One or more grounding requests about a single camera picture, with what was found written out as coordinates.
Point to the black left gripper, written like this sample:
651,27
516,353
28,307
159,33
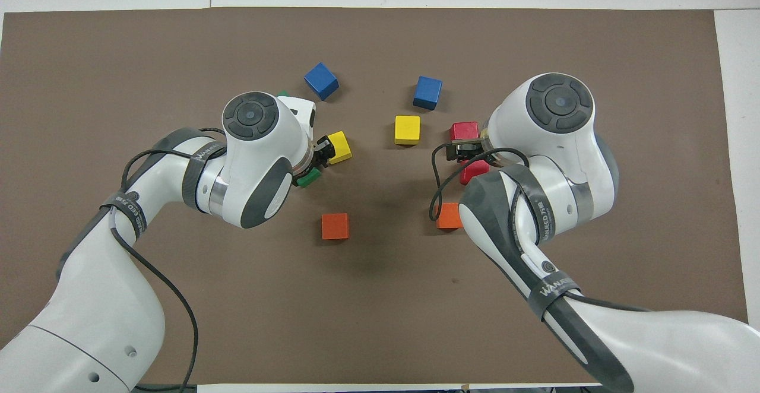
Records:
325,145

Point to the orange wooden block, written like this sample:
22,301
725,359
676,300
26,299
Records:
446,218
335,226

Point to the yellow wooden block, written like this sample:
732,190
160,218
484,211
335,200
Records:
340,146
407,130

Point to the red wooden block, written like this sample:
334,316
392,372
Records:
464,130
474,172

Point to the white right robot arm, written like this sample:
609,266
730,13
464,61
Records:
653,345

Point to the blue wooden block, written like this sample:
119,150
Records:
321,81
427,92

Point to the brown table mat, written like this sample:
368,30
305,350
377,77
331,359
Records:
380,298

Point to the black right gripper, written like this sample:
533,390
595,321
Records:
464,148

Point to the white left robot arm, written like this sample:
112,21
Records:
89,298

